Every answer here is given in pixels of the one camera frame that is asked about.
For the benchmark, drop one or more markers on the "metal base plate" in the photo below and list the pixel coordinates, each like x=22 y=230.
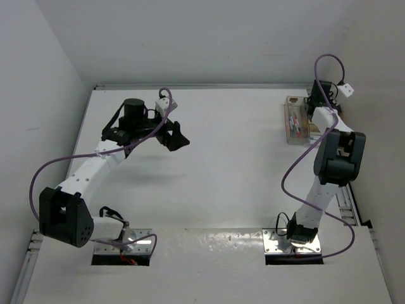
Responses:
x=278 y=245
x=140 y=243

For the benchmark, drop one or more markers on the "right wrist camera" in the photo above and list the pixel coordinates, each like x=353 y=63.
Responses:
x=345 y=90

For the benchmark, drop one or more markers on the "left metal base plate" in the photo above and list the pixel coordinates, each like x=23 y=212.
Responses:
x=140 y=243

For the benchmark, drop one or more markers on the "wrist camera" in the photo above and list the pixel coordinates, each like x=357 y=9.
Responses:
x=164 y=106
x=345 y=90

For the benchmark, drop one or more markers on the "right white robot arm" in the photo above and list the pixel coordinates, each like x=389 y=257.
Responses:
x=337 y=162

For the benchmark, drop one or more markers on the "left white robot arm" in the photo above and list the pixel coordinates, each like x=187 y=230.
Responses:
x=64 y=210

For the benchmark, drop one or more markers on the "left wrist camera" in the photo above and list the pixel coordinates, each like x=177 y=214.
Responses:
x=164 y=106

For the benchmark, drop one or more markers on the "orange highlighter pen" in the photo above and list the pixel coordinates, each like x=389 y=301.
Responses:
x=289 y=124

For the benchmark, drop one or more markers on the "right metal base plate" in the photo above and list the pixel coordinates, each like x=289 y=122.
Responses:
x=278 y=245

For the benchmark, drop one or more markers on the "pink highlighter pen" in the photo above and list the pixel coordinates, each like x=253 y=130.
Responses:
x=296 y=125

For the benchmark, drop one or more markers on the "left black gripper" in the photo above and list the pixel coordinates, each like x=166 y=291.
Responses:
x=173 y=140

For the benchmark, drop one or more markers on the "clear acrylic organizer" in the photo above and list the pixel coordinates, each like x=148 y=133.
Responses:
x=309 y=132

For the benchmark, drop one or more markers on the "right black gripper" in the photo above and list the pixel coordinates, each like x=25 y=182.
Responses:
x=333 y=101

